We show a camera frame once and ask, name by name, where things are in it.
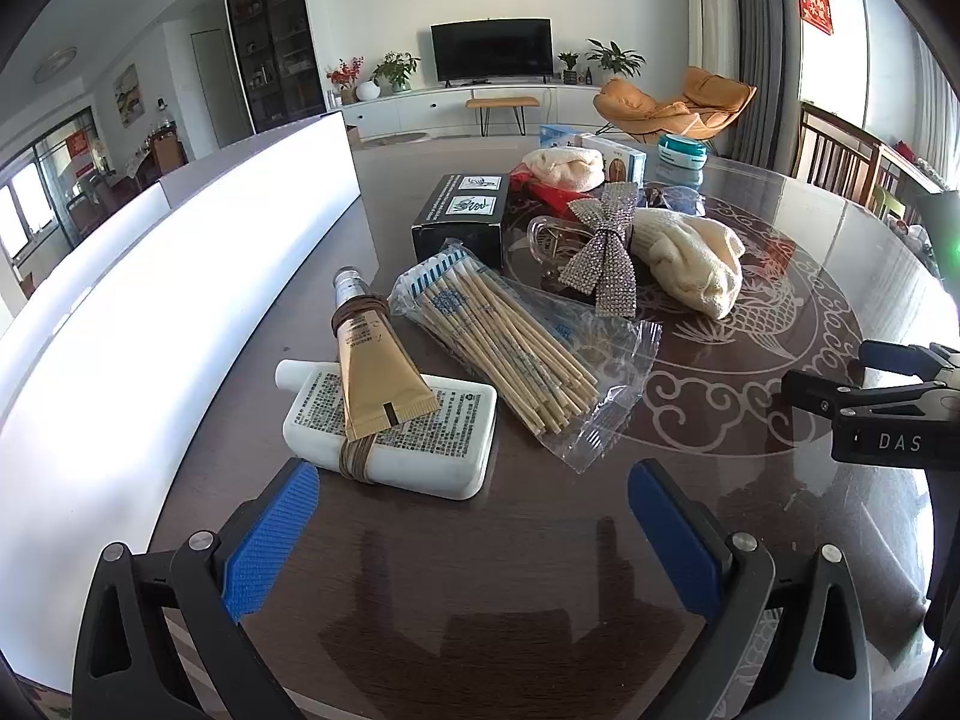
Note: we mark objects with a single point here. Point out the red wall hanging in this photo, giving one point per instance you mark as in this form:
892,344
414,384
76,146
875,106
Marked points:
816,6

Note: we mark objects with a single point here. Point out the small potted plant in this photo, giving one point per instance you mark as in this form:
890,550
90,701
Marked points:
568,64

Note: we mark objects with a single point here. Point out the blue and white box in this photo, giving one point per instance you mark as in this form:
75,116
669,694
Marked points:
615,154

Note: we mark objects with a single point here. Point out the rhinestone bow hair clip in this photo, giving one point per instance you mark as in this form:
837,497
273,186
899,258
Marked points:
600,255

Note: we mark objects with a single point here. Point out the black cardboard box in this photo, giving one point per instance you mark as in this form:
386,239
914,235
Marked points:
450,240

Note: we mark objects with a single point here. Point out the framed wall painting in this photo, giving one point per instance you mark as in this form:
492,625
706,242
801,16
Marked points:
129,94

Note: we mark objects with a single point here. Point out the gold cream tube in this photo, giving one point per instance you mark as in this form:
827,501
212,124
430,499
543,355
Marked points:
371,382

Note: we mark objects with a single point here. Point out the red packet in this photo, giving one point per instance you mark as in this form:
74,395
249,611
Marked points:
551,197

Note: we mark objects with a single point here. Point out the blue packet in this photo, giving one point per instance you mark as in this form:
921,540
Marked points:
559,136

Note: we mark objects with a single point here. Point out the cream fluffy cloth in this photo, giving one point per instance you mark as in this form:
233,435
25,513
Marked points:
562,165

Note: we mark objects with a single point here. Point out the round ceiling light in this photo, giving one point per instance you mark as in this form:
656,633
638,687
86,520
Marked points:
56,64

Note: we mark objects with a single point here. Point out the white curtain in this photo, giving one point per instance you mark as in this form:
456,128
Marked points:
709,15

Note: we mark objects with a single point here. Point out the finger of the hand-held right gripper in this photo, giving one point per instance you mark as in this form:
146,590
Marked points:
825,394
892,356

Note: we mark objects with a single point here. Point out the red flower arrangement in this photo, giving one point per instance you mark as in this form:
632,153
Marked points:
343,75

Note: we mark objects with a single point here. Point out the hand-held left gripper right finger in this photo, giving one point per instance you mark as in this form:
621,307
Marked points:
671,540

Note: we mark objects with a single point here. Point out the cotton swab pack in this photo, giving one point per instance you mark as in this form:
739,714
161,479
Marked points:
487,322

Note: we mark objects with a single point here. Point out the orange lounge chair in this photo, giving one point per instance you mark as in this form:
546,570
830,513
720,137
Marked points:
675,109

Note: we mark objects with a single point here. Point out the red door decoration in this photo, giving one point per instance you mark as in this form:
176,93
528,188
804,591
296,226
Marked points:
81,154

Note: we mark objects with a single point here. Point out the wooden bench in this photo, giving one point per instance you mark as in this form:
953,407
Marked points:
502,101

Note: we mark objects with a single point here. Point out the black display cabinet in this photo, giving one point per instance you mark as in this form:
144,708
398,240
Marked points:
274,37

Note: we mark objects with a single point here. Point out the grey curtain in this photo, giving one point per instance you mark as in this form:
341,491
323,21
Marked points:
765,52

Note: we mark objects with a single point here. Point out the white door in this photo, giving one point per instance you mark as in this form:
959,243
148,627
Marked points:
210,90

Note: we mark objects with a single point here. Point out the cluttered side shelf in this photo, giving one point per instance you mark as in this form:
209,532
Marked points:
907,180

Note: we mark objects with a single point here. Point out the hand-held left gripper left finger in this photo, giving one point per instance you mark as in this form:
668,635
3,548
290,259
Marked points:
270,540

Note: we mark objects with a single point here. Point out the teal round tin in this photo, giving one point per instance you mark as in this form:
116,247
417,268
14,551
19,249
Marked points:
682,154

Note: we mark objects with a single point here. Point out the white round vase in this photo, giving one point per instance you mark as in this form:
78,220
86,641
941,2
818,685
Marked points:
367,90

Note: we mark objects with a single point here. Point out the wooden chair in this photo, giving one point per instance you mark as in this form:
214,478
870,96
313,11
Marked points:
832,146

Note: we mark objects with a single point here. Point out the large leafy potted plant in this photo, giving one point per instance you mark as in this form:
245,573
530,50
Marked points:
615,58

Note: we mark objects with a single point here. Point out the black television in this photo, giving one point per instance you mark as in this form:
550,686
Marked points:
491,49

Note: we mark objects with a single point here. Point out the white lotion bottle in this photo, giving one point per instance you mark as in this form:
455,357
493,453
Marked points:
442,427

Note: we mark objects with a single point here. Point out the white television cabinet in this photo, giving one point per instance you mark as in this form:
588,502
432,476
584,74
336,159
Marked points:
420,109

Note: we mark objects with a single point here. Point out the green potted plant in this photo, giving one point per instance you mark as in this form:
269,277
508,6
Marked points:
396,69

